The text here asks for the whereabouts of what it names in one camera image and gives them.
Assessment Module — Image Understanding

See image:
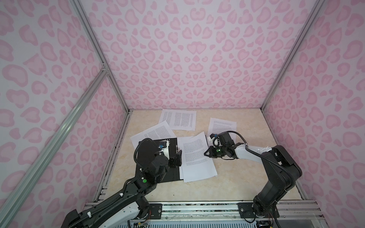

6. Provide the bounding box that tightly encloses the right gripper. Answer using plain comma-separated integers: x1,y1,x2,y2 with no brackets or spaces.
202,145,228,158

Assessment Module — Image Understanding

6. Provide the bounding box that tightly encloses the blue folder black inside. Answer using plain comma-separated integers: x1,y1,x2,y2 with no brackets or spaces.
134,138,183,183

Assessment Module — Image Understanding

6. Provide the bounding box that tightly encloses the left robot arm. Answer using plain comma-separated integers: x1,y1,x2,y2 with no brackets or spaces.
61,150,182,228

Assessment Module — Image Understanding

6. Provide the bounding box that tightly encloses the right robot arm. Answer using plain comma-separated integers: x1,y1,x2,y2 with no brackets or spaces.
204,131,302,218

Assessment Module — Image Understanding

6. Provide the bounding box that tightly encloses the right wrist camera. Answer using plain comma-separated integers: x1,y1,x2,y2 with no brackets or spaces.
208,134,219,145

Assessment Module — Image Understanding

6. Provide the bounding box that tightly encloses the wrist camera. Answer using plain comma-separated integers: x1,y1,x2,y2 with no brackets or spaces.
158,140,170,159
208,134,219,145

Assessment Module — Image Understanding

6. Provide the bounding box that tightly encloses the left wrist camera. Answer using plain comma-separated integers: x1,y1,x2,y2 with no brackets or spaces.
158,140,170,159

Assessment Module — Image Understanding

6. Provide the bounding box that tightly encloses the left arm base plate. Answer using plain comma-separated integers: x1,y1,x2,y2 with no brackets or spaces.
137,203,163,220

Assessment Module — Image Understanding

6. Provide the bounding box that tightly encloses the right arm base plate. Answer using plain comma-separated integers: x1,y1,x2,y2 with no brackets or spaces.
237,202,280,220

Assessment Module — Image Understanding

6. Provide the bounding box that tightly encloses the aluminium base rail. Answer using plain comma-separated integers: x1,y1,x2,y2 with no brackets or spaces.
76,200,326,228

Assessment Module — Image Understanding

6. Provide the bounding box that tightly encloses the right corner aluminium post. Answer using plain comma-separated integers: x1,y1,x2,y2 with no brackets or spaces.
260,0,327,112

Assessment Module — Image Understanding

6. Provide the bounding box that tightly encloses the corner aluminium post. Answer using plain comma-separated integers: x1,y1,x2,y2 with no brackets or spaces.
260,0,327,112
69,0,130,114

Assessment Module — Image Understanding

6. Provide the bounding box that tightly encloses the diagonal aluminium frame bar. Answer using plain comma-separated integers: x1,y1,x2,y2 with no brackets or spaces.
1,69,109,228

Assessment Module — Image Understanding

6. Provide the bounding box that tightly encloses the left corner aluminium post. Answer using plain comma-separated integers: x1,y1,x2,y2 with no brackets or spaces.
69,0,130,114

